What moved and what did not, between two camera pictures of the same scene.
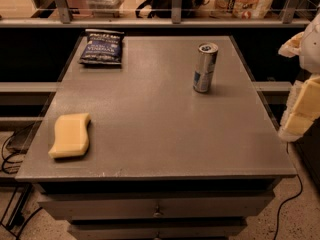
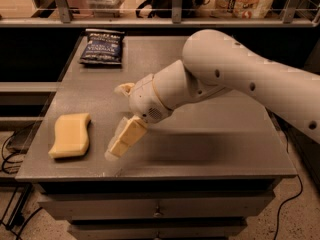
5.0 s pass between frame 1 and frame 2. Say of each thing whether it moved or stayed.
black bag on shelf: stayed
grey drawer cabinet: stayed
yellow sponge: stayed
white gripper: moved
